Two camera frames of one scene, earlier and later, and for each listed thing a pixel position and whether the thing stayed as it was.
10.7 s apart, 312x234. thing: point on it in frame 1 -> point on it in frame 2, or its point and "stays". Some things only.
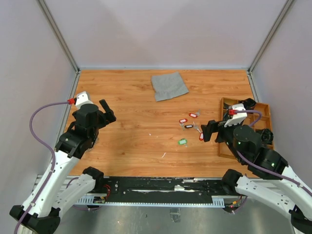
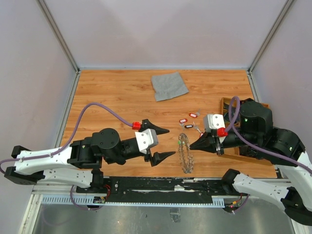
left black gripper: [107, 117] -> [159, 156]
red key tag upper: [193, 115] stays
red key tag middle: [183, 120] stays
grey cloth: [168, 86] stays
